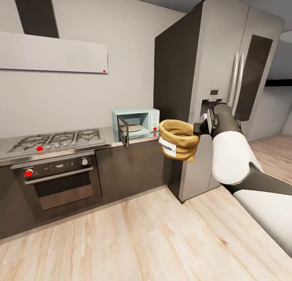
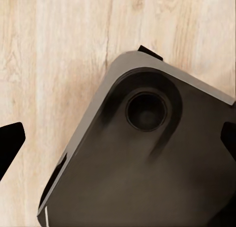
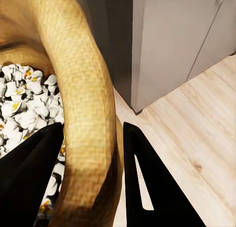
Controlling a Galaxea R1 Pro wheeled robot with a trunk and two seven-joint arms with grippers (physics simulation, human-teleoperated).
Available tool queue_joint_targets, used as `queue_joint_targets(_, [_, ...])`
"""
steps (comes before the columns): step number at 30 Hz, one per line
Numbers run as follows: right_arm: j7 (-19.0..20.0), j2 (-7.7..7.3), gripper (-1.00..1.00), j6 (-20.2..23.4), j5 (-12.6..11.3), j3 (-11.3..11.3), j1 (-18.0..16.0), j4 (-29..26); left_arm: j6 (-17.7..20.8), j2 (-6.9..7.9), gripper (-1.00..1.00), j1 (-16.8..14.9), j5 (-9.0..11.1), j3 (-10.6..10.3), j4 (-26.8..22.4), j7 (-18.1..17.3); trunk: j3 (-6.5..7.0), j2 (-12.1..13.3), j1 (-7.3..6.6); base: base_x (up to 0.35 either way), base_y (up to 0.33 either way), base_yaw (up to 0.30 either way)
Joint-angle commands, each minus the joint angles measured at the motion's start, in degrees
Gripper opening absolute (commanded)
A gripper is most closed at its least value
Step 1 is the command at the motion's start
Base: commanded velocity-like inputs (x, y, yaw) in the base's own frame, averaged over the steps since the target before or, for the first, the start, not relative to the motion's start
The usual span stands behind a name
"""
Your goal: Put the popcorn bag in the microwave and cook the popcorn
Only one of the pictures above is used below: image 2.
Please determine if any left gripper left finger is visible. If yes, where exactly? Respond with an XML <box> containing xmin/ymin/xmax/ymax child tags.
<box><xmin>0</xmin><ymin>122</ymin><xmax>26</xmax><ymax>181</ymax></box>

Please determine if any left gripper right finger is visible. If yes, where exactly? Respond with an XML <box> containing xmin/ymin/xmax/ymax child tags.
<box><xmin>220</xmin><ymin>122</ymin><xmax>236</xmax><ymax>161</ymax></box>

